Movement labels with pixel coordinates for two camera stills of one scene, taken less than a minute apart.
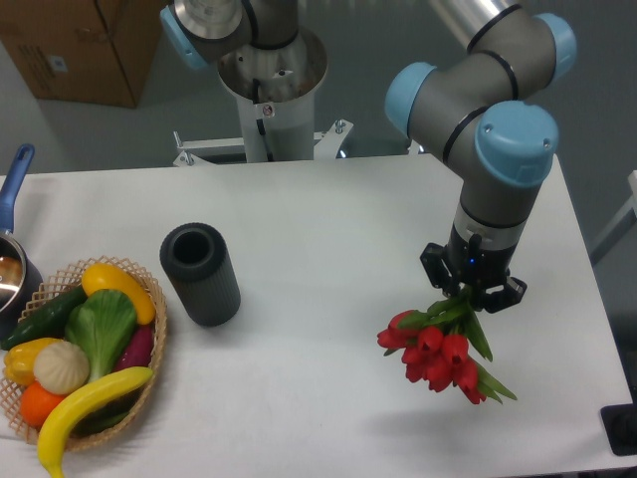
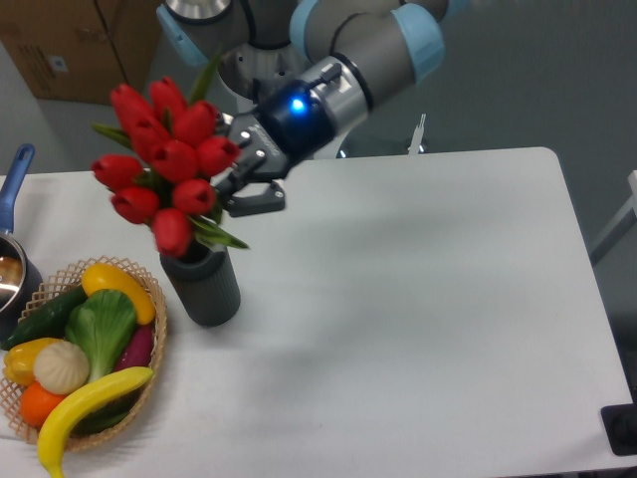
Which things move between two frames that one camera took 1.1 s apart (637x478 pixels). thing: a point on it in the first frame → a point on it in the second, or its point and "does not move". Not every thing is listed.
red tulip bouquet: [444, 347] → [173, 152]
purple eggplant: [137, 350] does not move
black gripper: [473, 263] → [292, 120]
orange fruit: [36, 403] does not move
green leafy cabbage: [103, 322] does not move
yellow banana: [63, 413] does not move
